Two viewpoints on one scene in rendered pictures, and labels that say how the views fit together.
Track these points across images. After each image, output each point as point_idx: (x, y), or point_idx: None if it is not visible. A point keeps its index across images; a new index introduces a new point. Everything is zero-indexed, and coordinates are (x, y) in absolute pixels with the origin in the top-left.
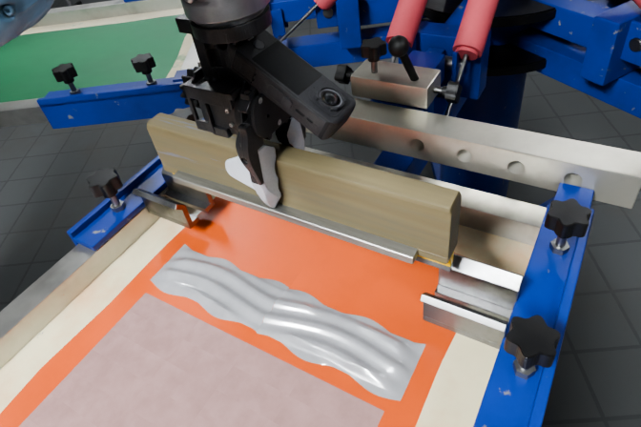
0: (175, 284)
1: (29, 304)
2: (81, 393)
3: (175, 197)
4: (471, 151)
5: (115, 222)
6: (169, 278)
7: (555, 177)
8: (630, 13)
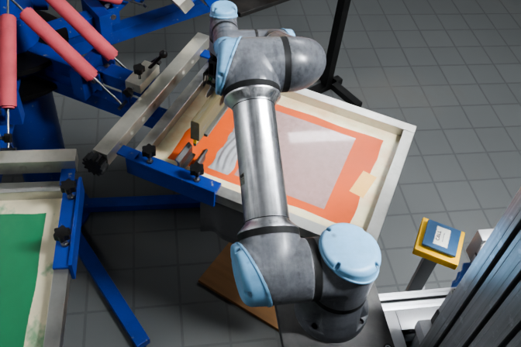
0: (230, 164)
1: None
2: None
3: (186, 166)
4: (184, 67)
5: (206, 178)
6: (228, 167)
7: (198, 54)
8: (102, 8)
